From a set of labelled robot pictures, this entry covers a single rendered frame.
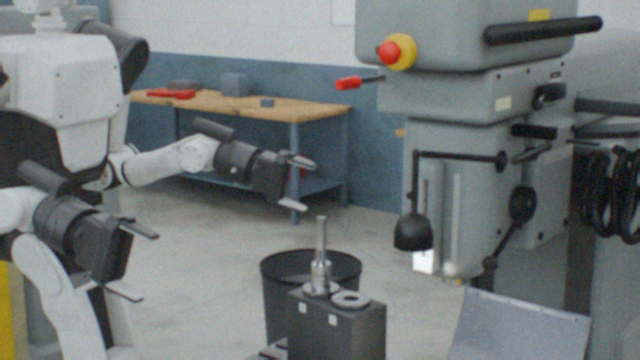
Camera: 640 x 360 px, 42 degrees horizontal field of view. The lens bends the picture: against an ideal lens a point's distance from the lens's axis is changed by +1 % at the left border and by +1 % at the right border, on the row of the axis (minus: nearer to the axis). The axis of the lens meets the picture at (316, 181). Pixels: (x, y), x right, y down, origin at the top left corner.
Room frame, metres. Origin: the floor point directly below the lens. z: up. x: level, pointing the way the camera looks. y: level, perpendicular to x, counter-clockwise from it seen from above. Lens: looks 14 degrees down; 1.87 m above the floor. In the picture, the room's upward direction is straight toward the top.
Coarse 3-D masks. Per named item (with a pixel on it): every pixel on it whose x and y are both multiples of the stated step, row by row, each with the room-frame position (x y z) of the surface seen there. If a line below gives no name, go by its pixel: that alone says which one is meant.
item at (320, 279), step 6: (312, 270) 1.84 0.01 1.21; (318, 270) 1.83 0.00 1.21; (324, 270) 1.83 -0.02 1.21; (330, 270) 1.84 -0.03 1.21; (312, 276) 1.84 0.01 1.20; (318, 276) 1.83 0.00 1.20; (324, 276) 1.83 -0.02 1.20; (330, 276) 1.84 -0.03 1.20; (312, 282) 1.84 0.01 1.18; (318, 282) 1.83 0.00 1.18; (324, 282) 1.83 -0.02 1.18; (330, 282) 1.84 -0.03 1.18; (312, 288) 1.84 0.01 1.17; (318, 288) 1.83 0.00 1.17; (324, 288) 1.83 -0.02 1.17; (330, 288) 1.84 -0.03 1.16
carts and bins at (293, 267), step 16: (272, 256) 3.68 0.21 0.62; (288, 256) 3.73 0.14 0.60; (304, 256) 3.76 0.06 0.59; (336, 256) 3.72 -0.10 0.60; (352, 256) 3.66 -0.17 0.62; (272, 272) 3.66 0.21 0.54; (288, 272) 3.73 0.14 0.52; (304, 272) 3.75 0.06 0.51; (336, 272) 3.72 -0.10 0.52; (352, 272) 3.64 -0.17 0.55; (272, 288) 3.38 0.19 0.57; (288, 288) 3.32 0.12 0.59; (352, 288) 3.40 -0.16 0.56; (272, 304) 3.39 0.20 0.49; (272, 320) 3.40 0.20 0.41; (272, 336) 3.41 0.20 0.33
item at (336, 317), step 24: (336, 288) 1.84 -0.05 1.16; (288, 312) 1.84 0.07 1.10; (312, 312) 1.78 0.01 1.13; (336, 312) 1.73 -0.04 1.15; (360, 312) 1.72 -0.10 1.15; (384, 312) 1.77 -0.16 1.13; (288, 336) 1.84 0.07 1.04; (312, 336) 1.78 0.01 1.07; (336, 336) 1.73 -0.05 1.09; (360, 336) 1.71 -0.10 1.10; (384, 336) 1.77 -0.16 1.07
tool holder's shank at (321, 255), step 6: (318, 216) 1.85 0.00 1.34; (324, 216) 1.85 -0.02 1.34; (318, 222) 1.84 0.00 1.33; (324, 222) 1.84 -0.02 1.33; (318, 228) 1.84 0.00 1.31; (324, 228) 1.84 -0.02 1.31; (318, 234) 1.84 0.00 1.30; (324, 234) 1.84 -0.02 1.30; (318, 240) 1.84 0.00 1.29; (324, 240) 1.84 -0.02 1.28; (318, 246) 1.84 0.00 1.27; (324, 246) 1.84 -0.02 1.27; (318, 252) 1.84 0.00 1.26; (324, 252) 1.84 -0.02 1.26; (318, 258) 1.83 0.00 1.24; (324, 258) 1.83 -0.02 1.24
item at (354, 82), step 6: (348, 78) 1.44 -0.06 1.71; (354, 78) 1.45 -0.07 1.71; (360, 78) 1.48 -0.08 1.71; (366, 78) 1.49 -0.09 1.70; (372, 78) 1.50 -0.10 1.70; (378, 78) 1.52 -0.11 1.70; (384, 78) 1.53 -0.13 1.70; (336, 84) 1.43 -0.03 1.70; (342, 84) 1.43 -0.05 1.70; (348, 84) 1.43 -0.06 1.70; (354, 84) 1.45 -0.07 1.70; (360, 84) 1.46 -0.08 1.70
